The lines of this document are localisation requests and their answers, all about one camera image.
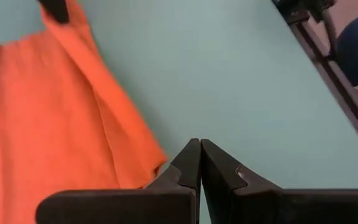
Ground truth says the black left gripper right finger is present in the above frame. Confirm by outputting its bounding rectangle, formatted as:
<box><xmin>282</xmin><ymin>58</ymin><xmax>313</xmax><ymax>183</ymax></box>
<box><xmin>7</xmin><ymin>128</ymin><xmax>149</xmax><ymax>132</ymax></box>
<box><xmin>201</xmin><ymin>139</ymin><xmax>358</xmax><ymax>224</ymax></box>

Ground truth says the black table edge frame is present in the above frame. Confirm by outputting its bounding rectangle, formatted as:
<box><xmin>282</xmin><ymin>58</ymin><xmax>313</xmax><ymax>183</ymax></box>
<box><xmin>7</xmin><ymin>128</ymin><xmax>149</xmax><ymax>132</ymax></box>
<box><xmin>272</xmin><ymin>0</ymin><xmax>358</xmax><ymax>162</ymax></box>

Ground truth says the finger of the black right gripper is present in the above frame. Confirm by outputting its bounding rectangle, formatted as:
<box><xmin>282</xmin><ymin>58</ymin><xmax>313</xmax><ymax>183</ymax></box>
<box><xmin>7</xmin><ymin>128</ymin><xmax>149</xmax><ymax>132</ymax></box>
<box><xmin>53</xmin><ymin>0</ymin><xmax>71</xmax><ymax>24</ymax></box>
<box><xmin>37</xmin><ymin>0</ymin><xmax>55</xmax><ymax>22</ymax></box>

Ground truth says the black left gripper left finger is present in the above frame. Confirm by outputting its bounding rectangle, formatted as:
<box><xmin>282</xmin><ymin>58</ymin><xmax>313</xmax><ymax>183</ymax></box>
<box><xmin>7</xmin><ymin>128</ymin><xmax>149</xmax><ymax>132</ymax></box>
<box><xmin>35</xmin><ymin>138</ymin><xmax>201</xmax><ymax>224</ymax></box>

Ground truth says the orange towel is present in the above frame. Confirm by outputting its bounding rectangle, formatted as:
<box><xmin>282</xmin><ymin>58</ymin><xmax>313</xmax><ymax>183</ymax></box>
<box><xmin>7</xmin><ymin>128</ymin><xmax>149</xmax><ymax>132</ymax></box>
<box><xmin>0</xmin><ymin>0</ymin><xmax>168</xmax><ymax>224</ymax></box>

